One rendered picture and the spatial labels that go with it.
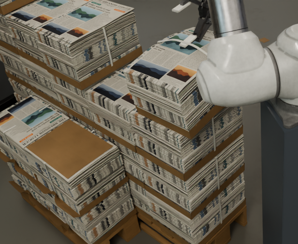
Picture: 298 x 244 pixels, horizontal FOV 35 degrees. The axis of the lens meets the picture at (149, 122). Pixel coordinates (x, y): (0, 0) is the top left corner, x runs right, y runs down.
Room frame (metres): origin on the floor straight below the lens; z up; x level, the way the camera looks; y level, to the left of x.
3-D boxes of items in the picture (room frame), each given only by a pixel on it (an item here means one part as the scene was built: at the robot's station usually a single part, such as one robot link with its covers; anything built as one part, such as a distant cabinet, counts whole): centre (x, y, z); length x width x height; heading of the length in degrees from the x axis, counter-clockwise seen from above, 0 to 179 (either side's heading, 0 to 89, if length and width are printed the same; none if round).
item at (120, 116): (1.91, 0.10, 0.42); 1.17 x 0.39 x 0.83; 37
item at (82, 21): (2.03, 0.19, 1.06); 0.37 x 0.29 x 0.01; 126
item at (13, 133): (1.87, 0.50, 0.30); 0.76 x 0.30 x 0.60; 37
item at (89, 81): (2.02, 0.20, 0.86); 0.38 x 0.29 x 0.04; 126
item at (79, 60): (2.02, 0.20, 0.95); 0.38 x 0.29 x 0.23; 126
